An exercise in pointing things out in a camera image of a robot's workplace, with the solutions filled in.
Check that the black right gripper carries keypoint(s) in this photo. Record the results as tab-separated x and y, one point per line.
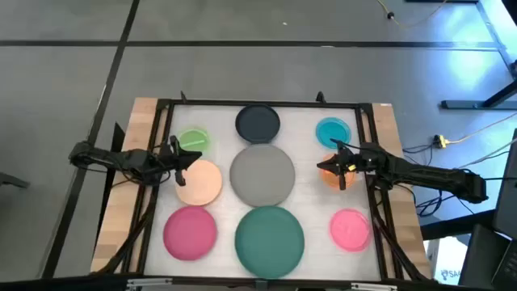
349	163

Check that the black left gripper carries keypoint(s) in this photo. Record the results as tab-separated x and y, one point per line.
177	161

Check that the peach plastic plate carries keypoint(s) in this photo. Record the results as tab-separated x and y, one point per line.
202	184

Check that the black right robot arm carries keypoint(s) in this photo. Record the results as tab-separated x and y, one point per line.
424	174

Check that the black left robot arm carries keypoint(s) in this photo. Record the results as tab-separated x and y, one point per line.
117	159

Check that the small translucent orange plate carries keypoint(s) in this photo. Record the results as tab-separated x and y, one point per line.
330	180

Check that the small translucent green plate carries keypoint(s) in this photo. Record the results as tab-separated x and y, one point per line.
196	139

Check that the small translucent cyan plate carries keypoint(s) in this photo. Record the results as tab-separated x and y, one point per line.
332	130

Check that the white table mat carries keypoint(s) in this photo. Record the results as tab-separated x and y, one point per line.
313	210

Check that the large gray plate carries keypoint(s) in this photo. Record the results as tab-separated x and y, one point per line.
262	175

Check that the small pink plate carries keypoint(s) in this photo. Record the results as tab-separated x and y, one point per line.
350	230

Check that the dark navy plate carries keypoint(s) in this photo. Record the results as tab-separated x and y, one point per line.
257	123

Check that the magenta plastic plate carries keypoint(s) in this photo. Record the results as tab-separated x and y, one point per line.
190	233

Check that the large dark green plate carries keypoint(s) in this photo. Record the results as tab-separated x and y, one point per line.
269	242

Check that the yellow power plug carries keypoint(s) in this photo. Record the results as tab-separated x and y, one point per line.
440	141

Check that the white printed cardboard box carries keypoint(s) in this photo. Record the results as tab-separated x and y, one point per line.
446	262

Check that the black frame clamp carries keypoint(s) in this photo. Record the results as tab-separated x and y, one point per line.
320	97
183	97

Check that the black metal table frame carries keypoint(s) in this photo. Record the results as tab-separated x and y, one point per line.
262	102

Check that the silver metal bracket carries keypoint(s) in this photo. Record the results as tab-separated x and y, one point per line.
148	282
373	287

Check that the black desk leg frame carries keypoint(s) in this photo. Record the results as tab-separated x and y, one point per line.
494	40

